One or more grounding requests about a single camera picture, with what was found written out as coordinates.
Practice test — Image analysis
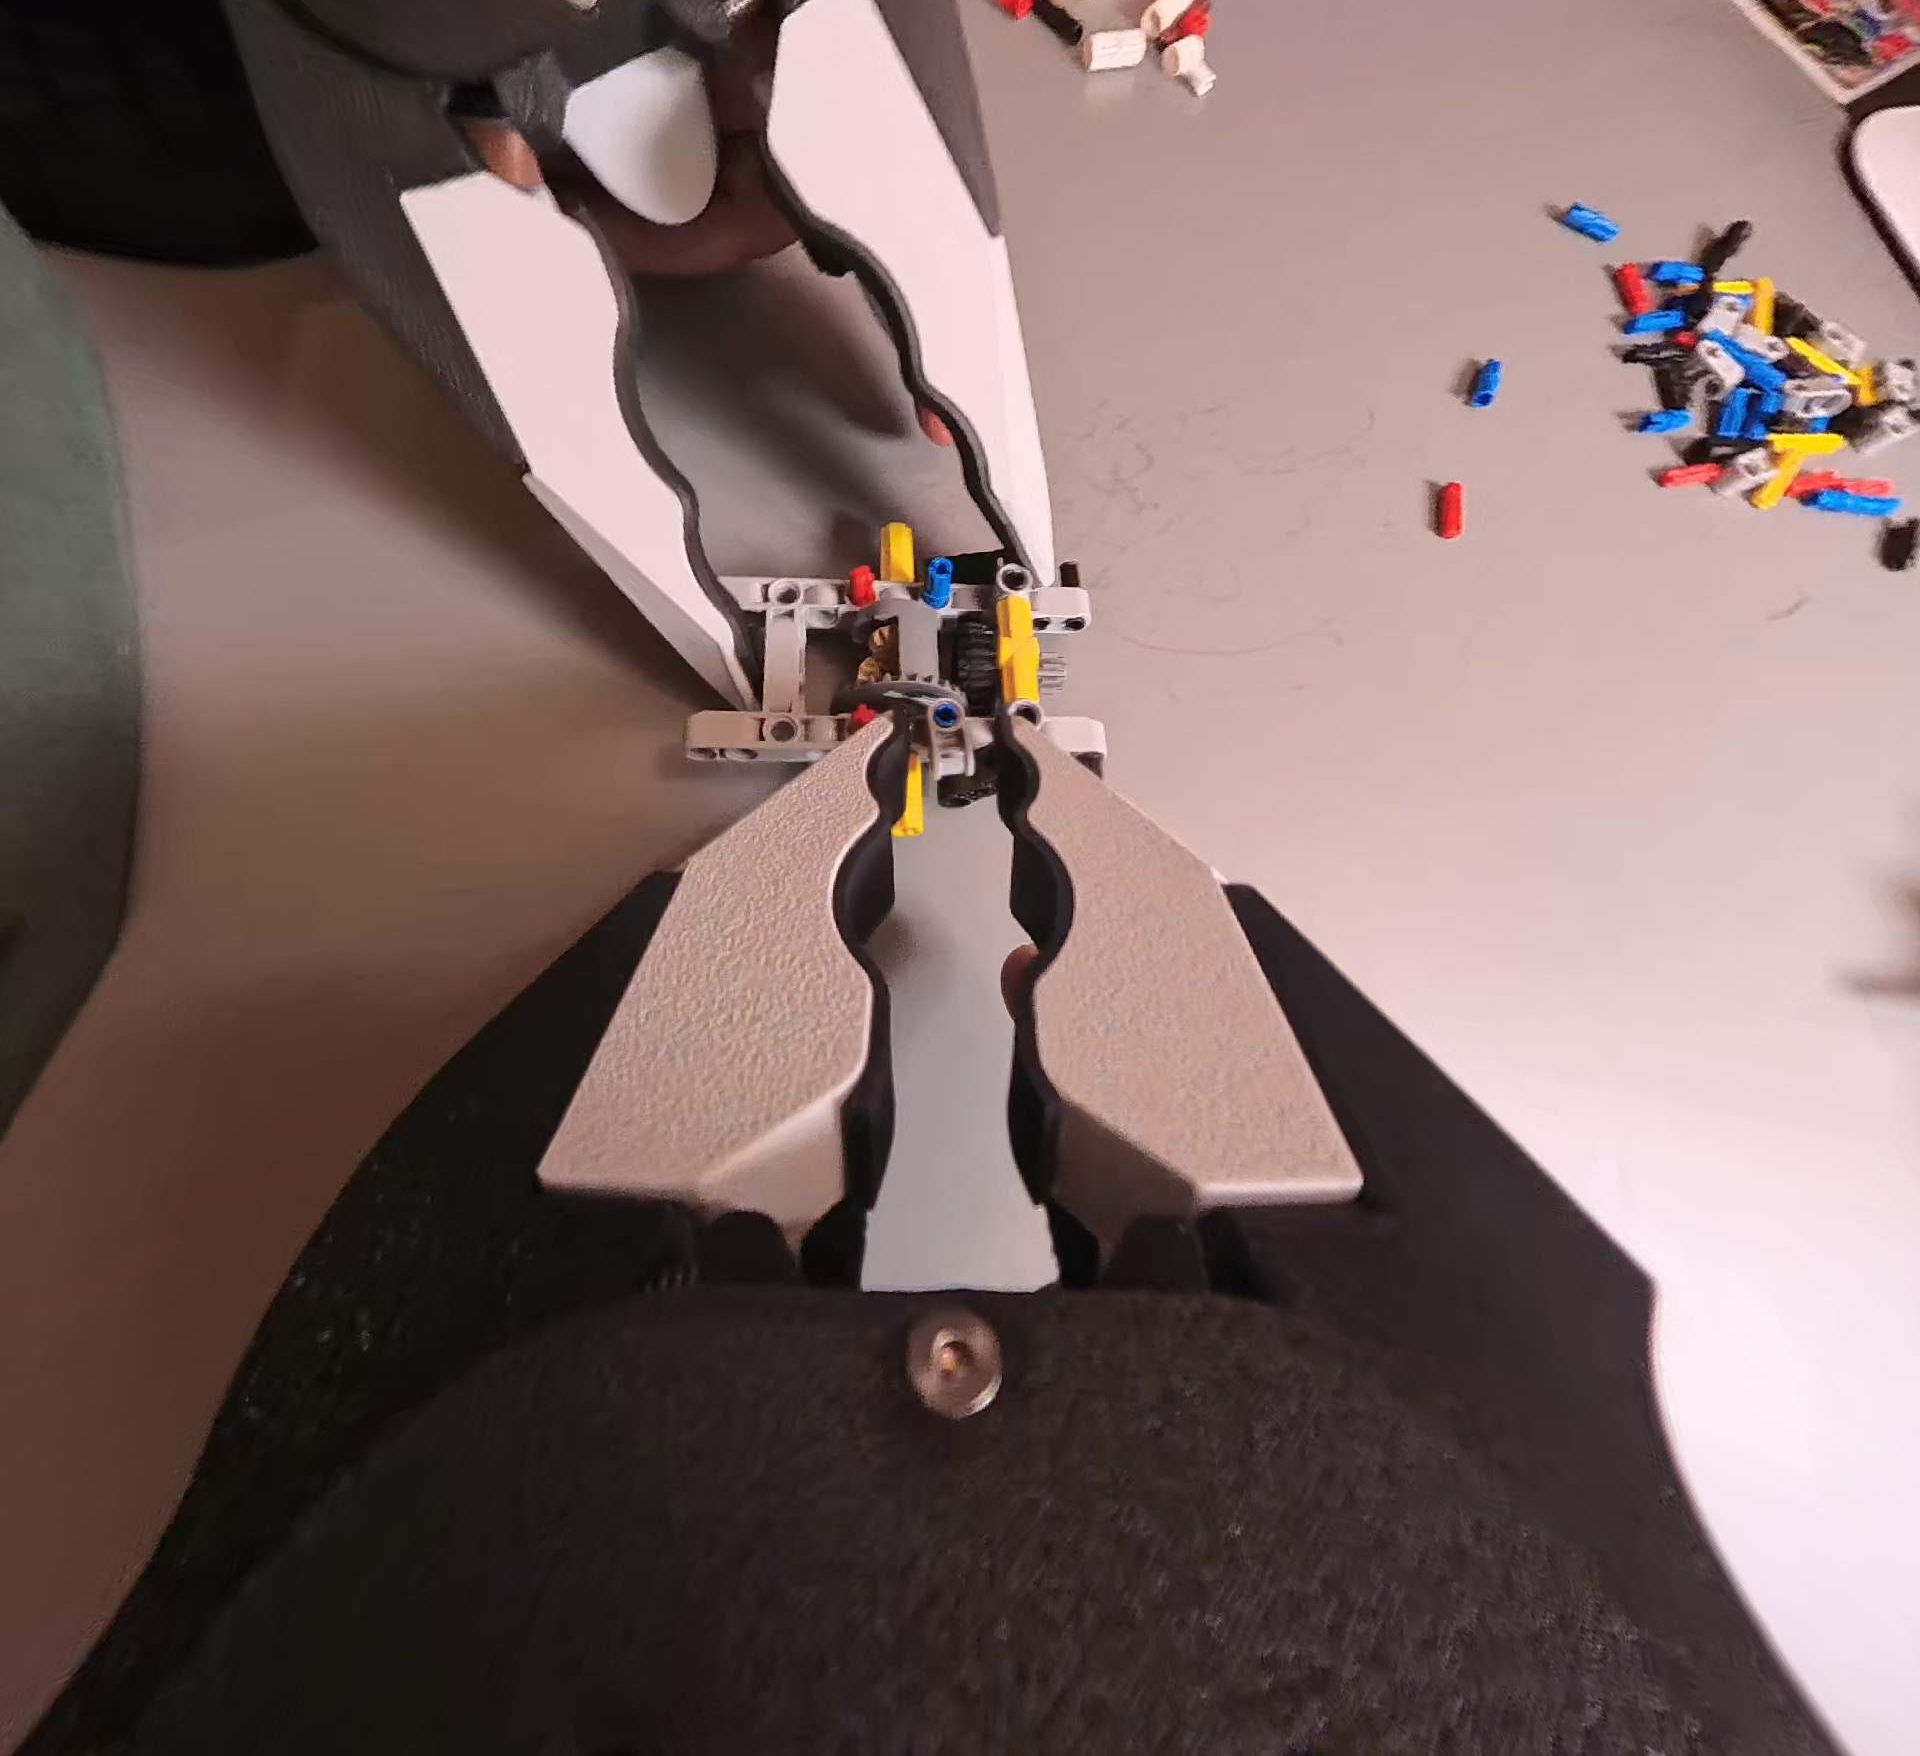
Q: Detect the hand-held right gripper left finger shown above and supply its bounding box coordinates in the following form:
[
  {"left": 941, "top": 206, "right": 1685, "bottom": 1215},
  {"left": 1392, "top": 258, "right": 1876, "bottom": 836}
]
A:
[{"left": 534, "top": 714, "right": 918, "bottom": 1245}]

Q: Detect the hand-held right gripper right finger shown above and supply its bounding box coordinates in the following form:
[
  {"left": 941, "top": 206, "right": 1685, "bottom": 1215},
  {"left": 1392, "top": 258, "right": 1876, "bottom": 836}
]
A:
[{"left": 995, "top": 721, "right": 1368, "bottom": 1253}]

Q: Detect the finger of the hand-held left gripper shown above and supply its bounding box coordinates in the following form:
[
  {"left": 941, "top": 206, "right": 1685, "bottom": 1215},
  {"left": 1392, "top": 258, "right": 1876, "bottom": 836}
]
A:
[
  {"left": 398, "top": 170, "right": 767, "bottom": 716},
  {"left": 762, "top": 0, "right": 1059, "bottom": 581}
]

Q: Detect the small grey lego differential assembly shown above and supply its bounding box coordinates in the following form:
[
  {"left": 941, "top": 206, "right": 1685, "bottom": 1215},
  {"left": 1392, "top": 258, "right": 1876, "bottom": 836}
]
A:
[{"left": 685, "top": 523, "right": 1111, "bottom": 840}]

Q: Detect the person's left hand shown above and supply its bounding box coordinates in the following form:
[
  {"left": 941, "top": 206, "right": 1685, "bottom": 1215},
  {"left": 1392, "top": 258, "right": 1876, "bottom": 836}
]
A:
[{"left": 607, "top": 0, "right": 825, "bottom": 276}]

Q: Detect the black mesh office chair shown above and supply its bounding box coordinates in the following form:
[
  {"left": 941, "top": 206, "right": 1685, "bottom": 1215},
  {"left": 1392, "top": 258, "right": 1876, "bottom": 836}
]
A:
[{"left": 0, "top": 0, "right": 320, "bottom": 269}]

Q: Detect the person's green sweatshirt torso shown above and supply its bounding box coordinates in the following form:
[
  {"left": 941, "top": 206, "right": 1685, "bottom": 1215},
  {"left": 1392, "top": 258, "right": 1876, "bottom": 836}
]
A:
[{"left": 0, "top": 212, "right": 148, "bottom": 1132}]

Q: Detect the pile of blue yellow pins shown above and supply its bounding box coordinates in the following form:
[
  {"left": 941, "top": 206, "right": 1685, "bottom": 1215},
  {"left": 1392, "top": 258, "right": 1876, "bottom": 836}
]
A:
[{"left": 1611, "top": 217, "right": 1920, "bottom": 517}]

